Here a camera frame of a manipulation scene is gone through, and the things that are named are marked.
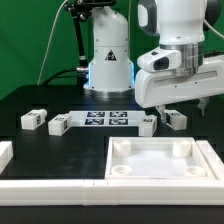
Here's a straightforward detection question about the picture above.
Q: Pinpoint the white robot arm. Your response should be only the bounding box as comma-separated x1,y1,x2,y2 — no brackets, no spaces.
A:
84,0,224,119

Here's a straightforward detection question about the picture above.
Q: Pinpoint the white square tabletop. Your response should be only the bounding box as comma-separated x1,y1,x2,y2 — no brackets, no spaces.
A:
105,137,215,180

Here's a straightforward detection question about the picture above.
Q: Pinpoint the white marker base plate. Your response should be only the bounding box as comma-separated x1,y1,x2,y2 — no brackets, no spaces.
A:
69,110,145,127

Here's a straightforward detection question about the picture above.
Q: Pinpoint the white U-shaped fence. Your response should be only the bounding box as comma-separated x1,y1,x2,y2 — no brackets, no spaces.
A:
0,140,224,206

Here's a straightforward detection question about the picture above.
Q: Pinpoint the black cable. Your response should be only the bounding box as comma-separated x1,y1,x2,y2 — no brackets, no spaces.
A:
42,68,88,86

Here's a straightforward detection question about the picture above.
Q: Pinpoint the black camera stand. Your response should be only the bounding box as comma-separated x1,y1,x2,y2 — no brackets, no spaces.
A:
64,0,116,88

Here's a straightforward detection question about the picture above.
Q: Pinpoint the white cable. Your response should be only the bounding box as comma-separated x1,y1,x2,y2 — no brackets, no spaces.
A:
37,0,69,86

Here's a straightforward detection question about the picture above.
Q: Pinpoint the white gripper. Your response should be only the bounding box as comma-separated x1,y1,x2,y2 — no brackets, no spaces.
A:
135,55,224,123

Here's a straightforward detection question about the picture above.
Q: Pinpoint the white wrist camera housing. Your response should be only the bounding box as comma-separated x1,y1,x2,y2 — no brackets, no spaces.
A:
137,47,182,73

